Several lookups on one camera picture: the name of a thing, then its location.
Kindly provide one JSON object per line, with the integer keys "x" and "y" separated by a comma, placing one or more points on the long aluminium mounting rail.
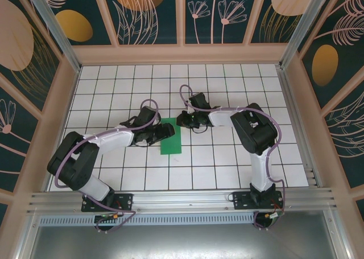
{"x": 182, "y": 197}

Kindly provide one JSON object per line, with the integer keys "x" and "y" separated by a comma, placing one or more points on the grey metal sheet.
{"x": 182, "y": 242}

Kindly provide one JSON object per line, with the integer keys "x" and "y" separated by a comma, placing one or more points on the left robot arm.
{"x": 71, "y": 162}

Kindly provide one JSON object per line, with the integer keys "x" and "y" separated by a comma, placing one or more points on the aluminium frame post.
{"x": 54, "y": 28}
{"x": 304, "y": 25}

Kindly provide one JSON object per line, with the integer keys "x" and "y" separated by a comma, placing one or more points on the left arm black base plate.
{"x": 125, "y": 200}

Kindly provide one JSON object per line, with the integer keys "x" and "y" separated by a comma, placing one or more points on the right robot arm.
{"x": 253, "y": 131}

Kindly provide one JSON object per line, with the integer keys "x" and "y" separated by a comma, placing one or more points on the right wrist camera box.
{"x": 186, "y": 107}

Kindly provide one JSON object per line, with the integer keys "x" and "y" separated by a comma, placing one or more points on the small control board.
{"x": 109, "y": 217}
{"x": 274, "y": 215}

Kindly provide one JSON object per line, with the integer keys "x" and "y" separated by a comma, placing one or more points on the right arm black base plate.
{"x": 240, "y": 199}

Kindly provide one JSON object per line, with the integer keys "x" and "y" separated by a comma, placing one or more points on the aluminium side rail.
{"x": 295, "y": 114}

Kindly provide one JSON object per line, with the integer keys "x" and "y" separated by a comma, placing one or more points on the green paper sheet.
{"x": 172, "y": 145}

